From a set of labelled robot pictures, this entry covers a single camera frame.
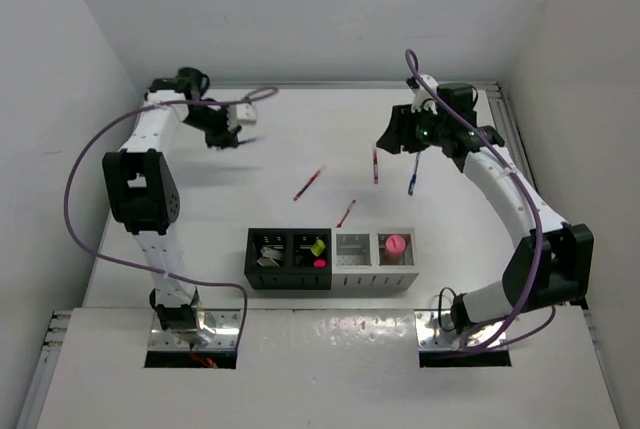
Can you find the grey two-slot container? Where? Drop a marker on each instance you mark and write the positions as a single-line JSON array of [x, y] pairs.
[[356, 260]]

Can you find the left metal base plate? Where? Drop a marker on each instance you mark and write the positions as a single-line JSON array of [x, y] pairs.
[[216, 330]]

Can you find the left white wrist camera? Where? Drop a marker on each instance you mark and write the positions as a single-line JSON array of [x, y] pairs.
[[244, 114]]

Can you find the yellow black highlighter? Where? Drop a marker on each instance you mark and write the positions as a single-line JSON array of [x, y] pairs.
[[318, 247]]

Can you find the dark red gel pen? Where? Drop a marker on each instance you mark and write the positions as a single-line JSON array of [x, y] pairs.
[[375, 166]]

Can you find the white staple box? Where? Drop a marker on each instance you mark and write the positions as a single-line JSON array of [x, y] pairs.
[[272, 252]]

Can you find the red refill pen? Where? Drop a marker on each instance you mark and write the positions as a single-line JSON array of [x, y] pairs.
[[309, 182]]

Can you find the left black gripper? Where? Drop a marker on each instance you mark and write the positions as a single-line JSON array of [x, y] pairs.
[[225, 138]]

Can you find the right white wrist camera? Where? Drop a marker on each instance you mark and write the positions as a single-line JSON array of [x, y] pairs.
[[423, 100]]

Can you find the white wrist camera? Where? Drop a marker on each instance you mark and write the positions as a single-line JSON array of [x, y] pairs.
[[244, 114], [423, 100]]

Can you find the metal base plate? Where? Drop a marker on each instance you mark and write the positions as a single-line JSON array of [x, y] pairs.
[[216, 330], [432, 339]]

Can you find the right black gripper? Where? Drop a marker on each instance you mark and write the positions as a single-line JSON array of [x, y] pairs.
[[398, 131]]

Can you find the blue refill pen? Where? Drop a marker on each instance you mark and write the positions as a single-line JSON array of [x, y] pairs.
[[250, 140]]

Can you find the pink staple box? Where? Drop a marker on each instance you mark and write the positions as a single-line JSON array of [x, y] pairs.
[[268, 262]]

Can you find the small red gel pen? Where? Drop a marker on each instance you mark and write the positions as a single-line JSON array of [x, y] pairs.
[[346, 213]]

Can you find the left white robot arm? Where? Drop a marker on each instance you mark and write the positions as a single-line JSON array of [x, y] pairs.
[[143, 195]]

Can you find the black two-slot container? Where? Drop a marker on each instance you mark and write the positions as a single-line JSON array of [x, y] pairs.
[[297, 271]]

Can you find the pink tape roll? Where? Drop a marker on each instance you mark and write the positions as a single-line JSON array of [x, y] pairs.
[[394, 249]]

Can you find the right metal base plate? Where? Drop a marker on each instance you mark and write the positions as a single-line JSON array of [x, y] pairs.
[[432, 339]]

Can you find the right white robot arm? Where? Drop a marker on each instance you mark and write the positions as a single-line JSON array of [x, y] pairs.
[[552, 258]]

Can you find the blue gel pen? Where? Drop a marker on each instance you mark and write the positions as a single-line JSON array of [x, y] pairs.
[[413, 179]]

